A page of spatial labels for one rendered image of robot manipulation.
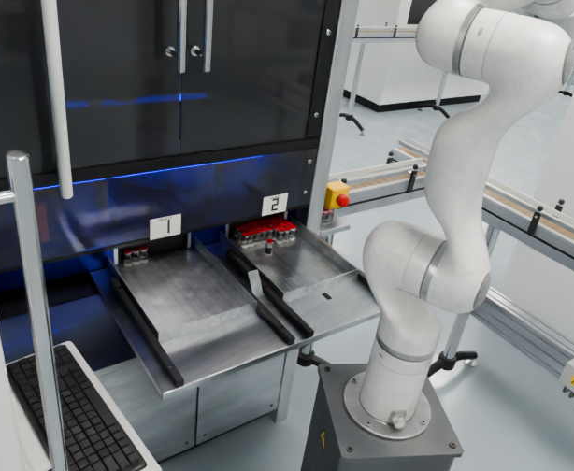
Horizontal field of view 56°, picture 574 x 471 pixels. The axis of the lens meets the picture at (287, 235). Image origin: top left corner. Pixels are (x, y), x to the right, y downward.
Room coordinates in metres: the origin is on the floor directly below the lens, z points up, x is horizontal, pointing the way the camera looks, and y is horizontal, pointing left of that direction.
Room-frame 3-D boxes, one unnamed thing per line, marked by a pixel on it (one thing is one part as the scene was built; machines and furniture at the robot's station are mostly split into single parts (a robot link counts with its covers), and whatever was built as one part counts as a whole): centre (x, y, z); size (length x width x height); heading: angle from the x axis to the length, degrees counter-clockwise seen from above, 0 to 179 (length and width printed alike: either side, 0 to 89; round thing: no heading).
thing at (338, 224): (1.64, -0.12, 0.87); 0.14 x 0.13 x 0.02; 39
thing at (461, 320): (1.89, -0.79, 0.46); 0.09 x 0.09 x 0.77; 39
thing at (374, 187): (1.88, -0.27, 0.92); 0.69 x 0.16 x 0.16; 129
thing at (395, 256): (0.87, -0.24, 1.16); 0.19 x 0.12 x 0.24; 57
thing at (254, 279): (1.13, 0.03, 0.91); 0.14 x 0.03 x 0.06; 38
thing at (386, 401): (0.85, -0.26, 0.95); 0.19 x 0.19 x 0.18
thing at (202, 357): (1.19, 0.08, 0.87); 0.70 x 0.48 x 0.02; 129
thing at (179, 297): (1.13, 0.26, 0.90); 0.34 x 0.26 x 0.04; 39
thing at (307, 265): (1.35, -0.01, 0.90); 0.34 x 0.26 x 0.04; 39
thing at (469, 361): (1.89, -0.79, 0.07); 0.50 x 0.08 x 0.14; 129
